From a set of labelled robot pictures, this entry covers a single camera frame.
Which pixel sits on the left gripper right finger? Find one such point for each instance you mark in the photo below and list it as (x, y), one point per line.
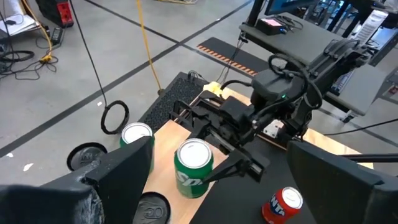
(348, 199)

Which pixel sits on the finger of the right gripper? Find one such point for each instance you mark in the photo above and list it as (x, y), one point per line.
(231, 168)
(200, 127)

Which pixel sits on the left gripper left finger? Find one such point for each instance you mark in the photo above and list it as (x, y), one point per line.
(77, 202)

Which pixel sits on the green soda can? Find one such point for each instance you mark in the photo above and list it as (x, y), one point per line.
(192, 174)
(136, 132)

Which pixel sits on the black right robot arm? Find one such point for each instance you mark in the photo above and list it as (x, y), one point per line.
(335, 62)

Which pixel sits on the black table mat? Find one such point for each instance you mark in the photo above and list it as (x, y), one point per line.
(236, 199)

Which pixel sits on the black computer case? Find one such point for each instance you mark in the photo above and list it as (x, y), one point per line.
(174, 96)

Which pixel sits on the red soda can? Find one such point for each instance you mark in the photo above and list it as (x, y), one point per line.
(280, 208)

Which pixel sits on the orange striped floor mat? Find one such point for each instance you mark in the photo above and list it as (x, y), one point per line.
(224, 49)

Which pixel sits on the black device pink screen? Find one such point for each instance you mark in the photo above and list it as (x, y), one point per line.
(270, 25)

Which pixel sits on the lit display screen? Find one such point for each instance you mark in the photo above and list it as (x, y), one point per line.
(289, 4)

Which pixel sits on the black power strip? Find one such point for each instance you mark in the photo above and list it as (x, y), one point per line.
(57, 35)

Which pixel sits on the silver table bracket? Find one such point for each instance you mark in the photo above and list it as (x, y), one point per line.
(273, 130)

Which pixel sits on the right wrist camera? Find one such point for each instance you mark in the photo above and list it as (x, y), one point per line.
(276, 84)

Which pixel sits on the black camera stand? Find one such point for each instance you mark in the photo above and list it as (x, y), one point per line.
(255, 12)

